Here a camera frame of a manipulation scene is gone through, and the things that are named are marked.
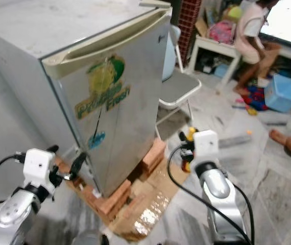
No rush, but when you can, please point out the brown cardboard sheet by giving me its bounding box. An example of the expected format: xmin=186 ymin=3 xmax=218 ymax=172
xmin=64 ymin=162 xmax=180 ymax=242

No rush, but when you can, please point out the white folding chair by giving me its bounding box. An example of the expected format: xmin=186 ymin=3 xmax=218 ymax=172
xmin=157 ymin=24 xmax=202 ymax=126

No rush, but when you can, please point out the silver mini fridge cabinet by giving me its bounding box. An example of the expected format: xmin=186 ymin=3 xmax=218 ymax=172
xmin=0 ymin=0 xmax=159 ymax=154

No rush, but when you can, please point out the colourful toy pile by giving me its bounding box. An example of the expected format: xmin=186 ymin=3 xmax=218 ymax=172
xmin=233 ymin=86 xmax=269 ymax=116

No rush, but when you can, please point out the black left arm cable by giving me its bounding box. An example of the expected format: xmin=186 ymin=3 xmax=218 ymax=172
xmin=0 ymin=152 xmax=26 ymax=185

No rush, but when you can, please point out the red checked cloth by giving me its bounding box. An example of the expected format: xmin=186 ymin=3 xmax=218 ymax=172
xmin=179 ymin=0 xmax=203 ymax=53

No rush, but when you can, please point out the white low table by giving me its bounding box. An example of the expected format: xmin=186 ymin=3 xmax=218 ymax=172
xmin=186 ymin=36 xmax=244 ymax=92

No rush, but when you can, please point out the red brick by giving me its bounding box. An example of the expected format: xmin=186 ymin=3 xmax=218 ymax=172
xmin=140 ymin=138 xmax=167 ymax=175
xmin=92 ymin=179 xmax=129 ymax=221
xmin=56 ymin=159 xmax=101 ymax=204

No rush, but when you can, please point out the pink bag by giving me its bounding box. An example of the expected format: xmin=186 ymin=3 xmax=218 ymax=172
xmin=208 ymin=19 xmax=236 ymax=44

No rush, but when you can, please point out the blue plastic box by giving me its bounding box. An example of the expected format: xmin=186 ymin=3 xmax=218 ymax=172
xmin=264 ymin=74 xmax=291 ymax=113

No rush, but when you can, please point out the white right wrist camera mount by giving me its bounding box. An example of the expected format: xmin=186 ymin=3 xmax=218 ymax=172
xmin=191 ymin=130 xmax=219 ymax=164

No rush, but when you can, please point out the child in pink shirt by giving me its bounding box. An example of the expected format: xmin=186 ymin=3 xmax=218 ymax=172
xmin=234 ymin=0 xmax=282 ymax=95

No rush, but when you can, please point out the small blue container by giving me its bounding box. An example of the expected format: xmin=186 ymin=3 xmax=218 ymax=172
xmin=213 ymin=64 xmax=231 ymax=79

